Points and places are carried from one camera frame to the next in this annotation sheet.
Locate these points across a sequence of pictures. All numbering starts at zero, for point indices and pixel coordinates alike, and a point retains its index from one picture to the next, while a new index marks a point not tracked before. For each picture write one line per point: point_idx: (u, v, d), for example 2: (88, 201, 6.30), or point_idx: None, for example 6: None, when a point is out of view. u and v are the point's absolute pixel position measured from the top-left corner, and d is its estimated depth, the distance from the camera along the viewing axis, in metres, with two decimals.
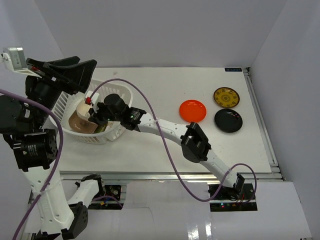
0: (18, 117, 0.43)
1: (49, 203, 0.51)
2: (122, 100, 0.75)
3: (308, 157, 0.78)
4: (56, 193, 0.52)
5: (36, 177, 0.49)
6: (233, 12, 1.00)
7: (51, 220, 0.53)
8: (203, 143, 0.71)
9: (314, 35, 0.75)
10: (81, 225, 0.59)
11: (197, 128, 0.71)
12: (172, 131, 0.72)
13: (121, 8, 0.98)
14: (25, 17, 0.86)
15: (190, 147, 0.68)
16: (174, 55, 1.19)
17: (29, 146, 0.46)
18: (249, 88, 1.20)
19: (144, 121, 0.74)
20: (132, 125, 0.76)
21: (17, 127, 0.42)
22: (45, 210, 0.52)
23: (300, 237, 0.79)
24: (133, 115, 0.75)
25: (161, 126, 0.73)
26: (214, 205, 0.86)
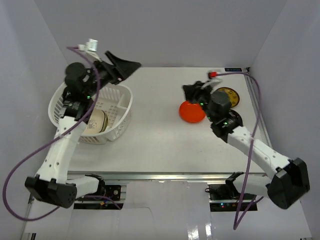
0: (80, 79, 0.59)
1: (61, 149, 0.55)
2: (229, 102, 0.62)
3: (309, 157, 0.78)
4: (70, 145, 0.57)
5: (64, 124, 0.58)
6: (233, 12, 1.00)
7: (50, 166, 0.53)
8: (300, 189, 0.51)
9: (315, 35, 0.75)
10: (66, 201, 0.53)
11: (302, 167, 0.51)
12: (267, 157, 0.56)
13: (121, 8, 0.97)
14: (25, 17, 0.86)
15: (282, 185, 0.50)
16: (174, 55, 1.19)
17: (75, 104, 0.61)
18: (249, 88, 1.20)
19: (237, 134, 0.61)
20: (221, 131, 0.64)
21: (74, 81, 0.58)
22: (53, 153, 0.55)
23: (300, 237, 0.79)
24: (226, 122, 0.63)
25: (255, 146, 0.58)
26: (214, 205, 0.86)
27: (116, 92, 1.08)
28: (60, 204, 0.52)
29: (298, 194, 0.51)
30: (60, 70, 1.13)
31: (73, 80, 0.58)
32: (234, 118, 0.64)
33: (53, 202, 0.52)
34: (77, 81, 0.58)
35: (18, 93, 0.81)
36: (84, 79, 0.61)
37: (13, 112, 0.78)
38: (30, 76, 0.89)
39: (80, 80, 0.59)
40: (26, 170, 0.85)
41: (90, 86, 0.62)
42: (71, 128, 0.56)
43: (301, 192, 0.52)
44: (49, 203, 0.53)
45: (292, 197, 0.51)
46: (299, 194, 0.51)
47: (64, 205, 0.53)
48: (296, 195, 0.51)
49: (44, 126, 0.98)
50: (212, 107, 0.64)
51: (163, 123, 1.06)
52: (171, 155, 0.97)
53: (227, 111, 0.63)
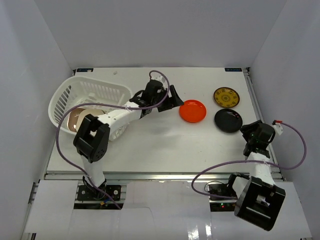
0: (155, 88, 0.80)
1: (123, 114, 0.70)
2: (268, 136, 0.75)
3: (308, 157, 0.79)
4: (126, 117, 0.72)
5: (130, 104, 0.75)
6: (233, 13, 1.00)
7: (109, 117, 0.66)
8: (262, 215, 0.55)
9: (315, 35, 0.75)
10: (95, 152, 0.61)
11: (278, 198, 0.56)
12: (259, 173, 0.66)
13: (122, 8, 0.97)
14: (25, 17, 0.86)
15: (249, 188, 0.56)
16: (174, 55, 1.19)
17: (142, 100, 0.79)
18: (249, 88, 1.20)
19: (258, 155, 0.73)
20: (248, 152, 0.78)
21: (153, 85, 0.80)
22: (115, 113, 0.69)
23: (300, 237, 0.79)
24: (258, 149, 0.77)
25: (260, 165, 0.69)
26: (214, 205, 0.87)
27: (116, 93, 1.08)
28: (90, 148, 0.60)
29: (257, 217, 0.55)
30: (60, 70, 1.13)
31: (151, 87, 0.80)
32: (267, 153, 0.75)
33: (89, 143, 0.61)
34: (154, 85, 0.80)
35: (18, 93, 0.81)
36: (157, 91, 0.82)
37: (13, 112, 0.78)
38: (31, 76, 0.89)
39: (155, 89, 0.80)
40: (27, 170, 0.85)
41: (156, 96, 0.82)
42: (136, 108, 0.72)
43: (260, 218, 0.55)
44: (84, 143, 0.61)
45: (249, 210, 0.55)
46: (258, 219, 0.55)
47: (92, 153, 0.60)
48: (253, 215, 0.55)
49: (44, 126, 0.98)
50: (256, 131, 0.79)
51: (164, 123, 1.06)
52: (171, 154, 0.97)
53: (264, 141, 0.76)
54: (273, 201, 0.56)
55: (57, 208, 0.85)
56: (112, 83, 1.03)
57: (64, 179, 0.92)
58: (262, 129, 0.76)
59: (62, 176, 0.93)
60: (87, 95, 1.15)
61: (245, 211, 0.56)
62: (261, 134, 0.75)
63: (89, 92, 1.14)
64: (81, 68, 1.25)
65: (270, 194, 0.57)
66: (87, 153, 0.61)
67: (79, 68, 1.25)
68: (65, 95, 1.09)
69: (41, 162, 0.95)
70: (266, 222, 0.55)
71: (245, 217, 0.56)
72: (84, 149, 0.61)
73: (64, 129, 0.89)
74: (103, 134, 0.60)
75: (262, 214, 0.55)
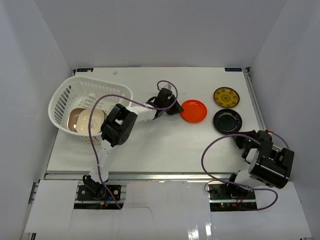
0: (167, 95, 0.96)
1: (145, 110, 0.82)
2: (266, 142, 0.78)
3: (308, 157, 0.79)
4: (144, 113, 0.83)
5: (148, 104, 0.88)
6: (233, 12, 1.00)
7: (134, 109, 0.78)
8: (276, 172, 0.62)
9: (315, 35, 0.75)
10: (120, 137, 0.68)
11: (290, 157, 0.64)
12: None
13: (121, 8, 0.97)
14: (25, 17, 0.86)
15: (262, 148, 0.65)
16: (174, 55, 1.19)
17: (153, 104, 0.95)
18: (249, 88, 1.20)
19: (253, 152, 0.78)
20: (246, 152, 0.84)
21: (164, 92, 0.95)
22: (139, 108, 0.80)
23: (300, 237, 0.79)
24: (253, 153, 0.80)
25: None
26: (214, 205, 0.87)
27: (116, 92, 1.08)
28: (117, 133, 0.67)
29: (271, 173, 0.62)
30: (60, 70, 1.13)
31: (163, 93, 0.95)
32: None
33: (116, 128, 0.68)
34: (165, 92, 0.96)
35: (17, 93, 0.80)
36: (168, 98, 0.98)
37: (12, 112, 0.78)
38: (31, 76, 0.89)
39: (166, 96, 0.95)
40: (27, 170, 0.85)
41: (167, 102, 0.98)
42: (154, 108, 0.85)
43: (276, 173, 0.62)
44: (111, 128, 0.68)
45: (264, 167, 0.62)
46: (273, 175, 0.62)
47: (118, 138, 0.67)
48: (268, 171, 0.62)
49: (44, 126, 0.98)
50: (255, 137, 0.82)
51: (163, 123, 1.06)
52: (171, 154, 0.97)
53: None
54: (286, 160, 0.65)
55: (57, 208, 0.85)
56: (112, 82, 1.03)
57: (63, 179, 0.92)
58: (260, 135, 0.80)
59: (62, 176, 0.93)
60: (87, 95, 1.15)
61: (260, 168, 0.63)
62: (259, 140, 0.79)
63: (89, 92, 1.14)
64: (81, 68, 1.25)
65: (280, 157, 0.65)
66: (113, 137, 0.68)
67: (79, 67, 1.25)
68: (65, 95, 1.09)
69: (40, 162, 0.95)
70: (280, 177, 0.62)
71: (260, 174, 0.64)
72: (110, 134, 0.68)
73: (64, 129, 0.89)
74: (132, 120, 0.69)
75: (277, 171, 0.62)
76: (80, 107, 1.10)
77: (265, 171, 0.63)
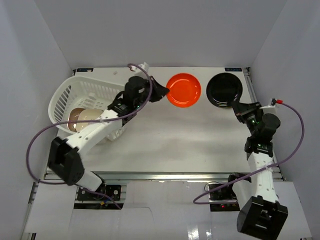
0: (136, 88, 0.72)
1: (96, 131, 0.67)
2: (274, 131, 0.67)
3: (308, 157, 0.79)
4: (101, 132, 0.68)
5: (107, 114, 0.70)
6: (233, 12, 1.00)
7: (80, 138, 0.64)
8: (263, 234, 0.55)
9: (315, 35, 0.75)
10: (70, 176, 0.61)
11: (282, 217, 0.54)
12: (260, 185, 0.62)
13: (121, 8, 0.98)
14: (25, 17, 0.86)
15: (251, 210, 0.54)
16: (174, 55, 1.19)
17: (122, 106, 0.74)
18: (249, 88, 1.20)
19: (259, 156, 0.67)
20: (249, 149, 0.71)
21: (131, 86, 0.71)
22: (86, 131, 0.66)
23: (300, 237, 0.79)
24: (260, 145, 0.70)
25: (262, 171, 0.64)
26: (214, 205, 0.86)
27: (116, 92, 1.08)
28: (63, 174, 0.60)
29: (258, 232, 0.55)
30: (60, 70, 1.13)
31: (130, 89, 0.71)
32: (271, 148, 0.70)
33: (59, 170, 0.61)
34: (134, 89, 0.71)
35: (17, 93, 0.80)
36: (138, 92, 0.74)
37: (13, 112, 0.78)
38: (31, 76, 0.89)
39: (135, 90, 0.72)
40: (27, 170, 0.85)
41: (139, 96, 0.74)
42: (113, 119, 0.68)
43: (263, 233, 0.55)
44: (57, 168, 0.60)
45: (253, 230, 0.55)
46: (261, 234, 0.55)
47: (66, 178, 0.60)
48: (255, 232, 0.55)
49: (43, 126, 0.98)
50: (259, 125, 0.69)
51: (163, 123, 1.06)
52: (171, 155, 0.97)
53: (267, 137, 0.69)
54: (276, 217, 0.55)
55: (57, 209, 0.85)
56: (111, 82, 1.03)
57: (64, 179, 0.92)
58: (266, 125, 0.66)
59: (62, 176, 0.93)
60: (87, 95, 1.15)
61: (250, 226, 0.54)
62: (266, 131, 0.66)
63: (89, 92, 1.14)
64: (81, 68, 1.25)
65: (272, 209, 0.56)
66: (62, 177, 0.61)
67: (79, 67, 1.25)
68: (65, 95, 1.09)
69: (40, 162, 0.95)
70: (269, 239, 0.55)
71: (249, 232, 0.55)
72: (59, 174, 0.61)
73: (64, 129, 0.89)
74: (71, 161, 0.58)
75: (264, 231, 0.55)
76: (80, 107, 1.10)
77: (252, 231, 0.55)
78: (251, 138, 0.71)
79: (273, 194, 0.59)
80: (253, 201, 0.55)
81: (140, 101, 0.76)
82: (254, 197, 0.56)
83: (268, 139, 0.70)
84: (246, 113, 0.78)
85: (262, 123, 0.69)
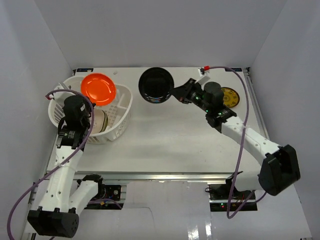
0: (77, 107, 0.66)
1: (60, 179, 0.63)
2: (222, 94, 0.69)
3: (308, 157, 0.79)
4: (69, 173, 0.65)
5: (62, 153, 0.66)
6: (233, 12, 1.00)
7: (52, 196, 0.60)
8: (291, 179, 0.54)
9: (315, 34, 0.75)
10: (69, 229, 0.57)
11: (293, 154, 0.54)
12: (257, 144, 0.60)
13: (121, 8, 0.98)
14: (24, 16, 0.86)
15: (272, 173, 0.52)
16: (174, 55, 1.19)
17: (71, 133, 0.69)
18: (249, 88, 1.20)
19: (230, 122, 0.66)
20: (215, 121, 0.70)
21: (72, 110, 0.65)
22: (52, 185, 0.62)
23: (300, 237, 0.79)
24: (221, 113, 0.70)
25: (248, 134, 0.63)
26: (214, 205, 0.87)
27: (116, 92, 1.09)
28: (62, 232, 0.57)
29: (287, 181, 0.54)
30: (60, 70, 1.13)
31: (70, 111, 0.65)
32: (230, 111, 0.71)
33: (57, 233, 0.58)
34: (75, 111, 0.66)
35: (17, 92, 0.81)
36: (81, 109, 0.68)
37: (13, 112, 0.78)
38: (31, 76, 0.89)
39: (77, 110, 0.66)
40: (26, 170, 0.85)
41: (82, 114, 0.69)
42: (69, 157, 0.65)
43: (290, 179, 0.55)
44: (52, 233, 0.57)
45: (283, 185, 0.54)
46: (289, 182, 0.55)
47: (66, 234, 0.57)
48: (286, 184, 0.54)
49: (43, 126, 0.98)
50: (206, 97, 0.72)
51: (163, 123, 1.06)
52: (171, 155, 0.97)
53: (220, 102, 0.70)
54: (286, 159, 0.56)
55: None
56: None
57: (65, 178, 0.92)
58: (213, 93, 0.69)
59: None
60: None
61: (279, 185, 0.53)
62: (215, 98, 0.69)
63: None
64: (81, 68, 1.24)
65: (280, 153, 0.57)
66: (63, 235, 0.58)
67: (79, 68, 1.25)
68: None
69: (40, 162, 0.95)
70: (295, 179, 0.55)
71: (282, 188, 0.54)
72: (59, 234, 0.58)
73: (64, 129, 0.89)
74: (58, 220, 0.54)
75: (290, 176, 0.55)
76: None
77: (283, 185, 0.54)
78: (209, 111, 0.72)
79: (272, 142, 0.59)
80: (269, 162, 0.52)
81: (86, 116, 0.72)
82: (266, 158, 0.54)
83: (222, 104, 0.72)
84: (187, 94, 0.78)
85: (208, 95, 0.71)
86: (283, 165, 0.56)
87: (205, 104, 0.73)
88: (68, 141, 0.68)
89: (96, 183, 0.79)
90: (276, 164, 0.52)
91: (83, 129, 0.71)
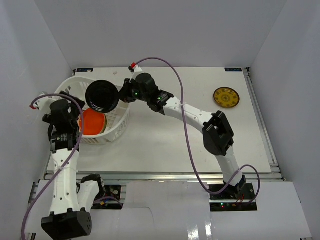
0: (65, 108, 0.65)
1: (64, 182, 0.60)
2: (154, 81, 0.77)
3: (308, 157, 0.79)
4: (72, 175, 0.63)
5: (60, 157, 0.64)
6: (233, 12, 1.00)
7: (61, 199, 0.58)
8: (229, 138, 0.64)
9: (315, 35, 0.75)
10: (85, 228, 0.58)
11: (223, 116, 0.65)
12: (196, 117, 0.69)
13: (122, 8, 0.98)
14: (25, 16, 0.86)
15: (212, 138, 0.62)
16: (174, 55, 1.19)
17: (63, 136, 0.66)
18: (249, 88, 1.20)
19: (170, 104, 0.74)
20: (158, 107, 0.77)
21: (59, 111, 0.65)
22: (59, 188, 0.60)
23: (300, 237, 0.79)
24: (160, 98, 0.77)
25: (185, 110, 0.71)
26: (214, 205, 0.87)
27: None
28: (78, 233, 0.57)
29: (227, 141, 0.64)
30: (60, 70, 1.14)
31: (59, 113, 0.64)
32: (167, 93, 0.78)
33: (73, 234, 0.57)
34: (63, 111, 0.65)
35: (17, 93, 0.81)
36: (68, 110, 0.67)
37: (13, 112, 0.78)
38: (31, 76, 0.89)
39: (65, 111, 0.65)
40: (26, 170, 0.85)
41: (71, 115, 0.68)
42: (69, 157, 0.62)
43: (228, 138, 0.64)
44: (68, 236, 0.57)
45: (224, 144, 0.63)
46: (228, 140, 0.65)
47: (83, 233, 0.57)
48: (226, 143, 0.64)
49: (44, 127, 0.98)
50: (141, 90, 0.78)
51: (163, 123, 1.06)
52: (171, 155, 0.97)
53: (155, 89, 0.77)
54: (221, 123, 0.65)
55: None
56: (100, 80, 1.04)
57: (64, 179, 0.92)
58: (144, 82, 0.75)
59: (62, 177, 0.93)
60: None
61: (222, 147, 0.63)
62: (148, 86, 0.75)
63: None
64: (81, 68, 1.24)
65: (214, 120, 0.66)
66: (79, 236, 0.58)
67: (79, 68, 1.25)
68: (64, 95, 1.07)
69: (40, 162, 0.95)
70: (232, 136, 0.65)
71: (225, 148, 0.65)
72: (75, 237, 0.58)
73: None
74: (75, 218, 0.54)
75: (227, 135, 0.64)
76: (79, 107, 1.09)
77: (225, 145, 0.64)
78: (149, 99, 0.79)
79: (206, 112, 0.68)
80: (207, 131, 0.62)
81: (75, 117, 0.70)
82: (204, 127, 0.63)
83: (157, 90, 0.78)
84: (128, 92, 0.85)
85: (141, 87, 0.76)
86: (219, 129, 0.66)
87: (143, 95, 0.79)
88: (62, 144, 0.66)
89: (96, 182, 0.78)
90: (213, 130, 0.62)
91: (75, 130, 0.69)
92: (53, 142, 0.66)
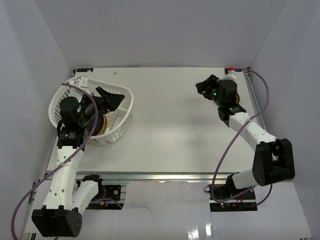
0: (74, 110, 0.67)
1: (63, 178, 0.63)
2: (236, 91, 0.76)
3: (308, 157, 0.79)
4: (71, 172, 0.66)
5: (63, 153, 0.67)
6: (233, 12, 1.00)
7: (56, 194, 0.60)
8: (285, 173, 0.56)
9: (315, 34, 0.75)
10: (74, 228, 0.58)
11: (289, 148, 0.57)
12: (256, 134, 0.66)
13: (122, 8, 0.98)
14: (25, 16, 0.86)
15: (263, 160, 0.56)
16: (175, 55, 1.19)
17: (71, 134, 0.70)
18: (248, 88, 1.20)
19: (237, 116, 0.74)
20: (225, 116, 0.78)
21: (69, 113, 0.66)
22: (56, 183, 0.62)
23: (300, 237, 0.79)
24: (232, 109, 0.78)
25: (249, 125, 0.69)
26: (214, 205, 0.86)
27: (117, 94, 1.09)
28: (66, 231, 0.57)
29: (280, 178, 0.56)
30: (60, 70, 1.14)
31: (67, 114, 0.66)
32: (240, 108, 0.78)
33: (61, 233, 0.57)
34: (72, 115, 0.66)
35: (17, 93, 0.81)
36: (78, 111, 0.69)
37: (13, 112, 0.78)
38: (31, 76, 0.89)
39: (74, 113, 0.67)
40: (26, 170, 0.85)
41: (80, 115, 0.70)
42: (72, 155, 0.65)
43: (282, 176, 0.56)
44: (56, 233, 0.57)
45: (274, 176, 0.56)
46: (282, 176, 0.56)
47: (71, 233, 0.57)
48: (278, 178, 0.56)
49: (44, 127, 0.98)
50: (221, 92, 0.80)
51: (163, 123, 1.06)
52: (170, 155, 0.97)
53: (233, 98, 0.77)
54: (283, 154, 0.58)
55: None
56: (102, 82, 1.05)
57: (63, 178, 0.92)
58: (226, 88, 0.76)
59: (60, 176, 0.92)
60: None
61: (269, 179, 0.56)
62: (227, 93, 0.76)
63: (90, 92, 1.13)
64: (81, 68, 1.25)
65: (275, 147, 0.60)
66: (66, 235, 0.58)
67: (79, 68, 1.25)
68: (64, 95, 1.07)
69: (40, 162, 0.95)
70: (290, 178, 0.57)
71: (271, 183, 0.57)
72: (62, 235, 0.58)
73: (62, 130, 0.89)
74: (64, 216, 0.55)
75: (283, 173, 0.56)
76: None
77: (275, 180, 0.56)
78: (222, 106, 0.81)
79: (270, 134, 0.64)
80: (261, 150, 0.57)
81: (84, 115, 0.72)
82: (260, 144, 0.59)
83: (235, 102, 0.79)
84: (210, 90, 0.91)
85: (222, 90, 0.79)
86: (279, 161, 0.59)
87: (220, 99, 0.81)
88: (70, 142, 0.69)
89: (96, 182, 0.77)
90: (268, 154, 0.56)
91: (82, 130, 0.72)
92: (61, 138, 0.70)
